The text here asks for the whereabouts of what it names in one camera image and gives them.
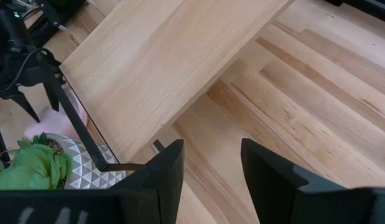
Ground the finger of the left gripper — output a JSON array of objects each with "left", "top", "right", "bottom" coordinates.
[
  {"left": 0, "top": 89, "right": 41, "bottom": 123},
  {"left": 42, "top": 78, "right": 62, "bottom": 113}
]

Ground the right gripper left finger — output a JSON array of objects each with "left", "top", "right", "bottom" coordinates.
[{"left": 111, "top": 139, "right": 185, "bottom": 224}]

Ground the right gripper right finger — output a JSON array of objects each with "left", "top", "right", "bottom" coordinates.
[{"left": 241, "top": 138, "right": 310, "bottom": 224}]

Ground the pink foam slide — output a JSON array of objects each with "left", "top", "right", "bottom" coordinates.
[{"left": 23, "top": 83, "right": 89, "bottom": 140}]

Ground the green succulent plant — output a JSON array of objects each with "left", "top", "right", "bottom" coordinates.
[{"left": 0, "top": 132, "right": 74, "bottom": 191}]

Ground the grey white triangle-patterned pot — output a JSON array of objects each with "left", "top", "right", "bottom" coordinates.
[{"left": 44, "top": 133, "right": 128, "bottom": 190}]

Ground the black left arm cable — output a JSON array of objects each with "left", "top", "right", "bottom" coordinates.
[{"left": 7, "top": 47, "right": 53, "bottom": 91}]

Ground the black aluminium table frame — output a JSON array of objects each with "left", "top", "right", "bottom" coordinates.
[{"left": 0, "top": 0, "right": 385, "bottom": 166}]

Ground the wooden shelf with black frame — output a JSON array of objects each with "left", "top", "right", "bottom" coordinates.
[{"left": 47, "top": 0, "right": 295, "bottom": 172}]

